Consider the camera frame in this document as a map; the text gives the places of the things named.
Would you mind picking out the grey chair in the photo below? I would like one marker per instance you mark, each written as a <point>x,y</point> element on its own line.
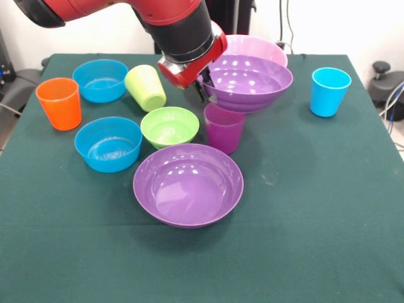
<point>22,85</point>

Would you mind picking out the green ribbed bowl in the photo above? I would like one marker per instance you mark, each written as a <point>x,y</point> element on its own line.
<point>170,126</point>

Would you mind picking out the large pink bowl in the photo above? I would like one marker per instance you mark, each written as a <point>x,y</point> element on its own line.
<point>259,47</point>

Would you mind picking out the black knob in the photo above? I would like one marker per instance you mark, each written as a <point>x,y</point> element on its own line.
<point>381,67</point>

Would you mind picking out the blue bowl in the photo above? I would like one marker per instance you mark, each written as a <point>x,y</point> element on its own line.
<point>101,91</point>
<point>109,162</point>

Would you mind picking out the purple cup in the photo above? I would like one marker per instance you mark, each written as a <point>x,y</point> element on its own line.
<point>224,135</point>

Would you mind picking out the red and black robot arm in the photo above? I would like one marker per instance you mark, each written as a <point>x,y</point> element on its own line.
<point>158,25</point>

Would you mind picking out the black equipment box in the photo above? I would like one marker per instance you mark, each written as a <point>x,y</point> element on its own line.
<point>4,63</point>

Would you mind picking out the orange cup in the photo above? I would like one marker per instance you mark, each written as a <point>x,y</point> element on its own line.
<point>61,112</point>

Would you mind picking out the lime green cup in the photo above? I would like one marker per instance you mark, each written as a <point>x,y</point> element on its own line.
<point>143,83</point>

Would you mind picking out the blue cup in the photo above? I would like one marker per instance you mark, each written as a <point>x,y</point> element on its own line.
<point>328,98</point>

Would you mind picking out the dark grey base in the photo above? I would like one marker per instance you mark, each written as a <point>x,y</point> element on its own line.
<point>386,90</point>

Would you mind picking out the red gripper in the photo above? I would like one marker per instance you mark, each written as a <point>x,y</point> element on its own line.
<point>192,71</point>

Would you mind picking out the dark green tablecloth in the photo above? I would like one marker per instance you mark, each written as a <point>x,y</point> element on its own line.
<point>202,259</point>

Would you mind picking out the purple bowl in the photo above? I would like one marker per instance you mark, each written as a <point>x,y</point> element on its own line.
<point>252,91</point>
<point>187,192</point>

